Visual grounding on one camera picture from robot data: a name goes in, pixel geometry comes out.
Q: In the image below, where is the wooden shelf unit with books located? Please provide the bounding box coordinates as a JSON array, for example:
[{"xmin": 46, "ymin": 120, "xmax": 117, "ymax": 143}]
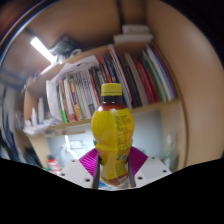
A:
[{"xmin": 13, "ymin": 23, "xmax": 188, "ymax": 168}]

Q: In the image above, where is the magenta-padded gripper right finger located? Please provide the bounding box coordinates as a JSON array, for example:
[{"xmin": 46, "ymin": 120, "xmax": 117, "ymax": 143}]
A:
[{"xmin": 126, "ymin": 145, "xmax": 173, "ymax": 188}]

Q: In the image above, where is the yellow drink bottle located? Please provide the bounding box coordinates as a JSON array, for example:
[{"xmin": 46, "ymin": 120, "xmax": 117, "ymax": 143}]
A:
[{"xmin": 90, "ymin": 82, "xmax": 136, "ymax": 188}]

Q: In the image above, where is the white power strip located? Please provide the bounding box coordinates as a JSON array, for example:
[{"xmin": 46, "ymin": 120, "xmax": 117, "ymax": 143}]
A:
[{"xmin": 68, "ymin": 139, "xmax": 84, "ymax": 150}]

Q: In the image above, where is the red and white canister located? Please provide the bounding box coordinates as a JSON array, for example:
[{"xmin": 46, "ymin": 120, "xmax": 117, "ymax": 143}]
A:
[{"xmin": 46, "ymin": 155, "xmax": 63, "ymax": 174}]

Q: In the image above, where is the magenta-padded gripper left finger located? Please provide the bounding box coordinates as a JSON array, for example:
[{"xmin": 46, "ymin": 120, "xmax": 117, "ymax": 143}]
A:
[{"xmin": 58, "ymin": 148, "xmax": 103, "ymax": 189}]

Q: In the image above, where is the ceiling tube light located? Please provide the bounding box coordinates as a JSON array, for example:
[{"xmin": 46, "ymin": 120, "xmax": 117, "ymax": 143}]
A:
[{"xmin": 29, "ymin": 36, "xmax": 58, "ymax": 64}]

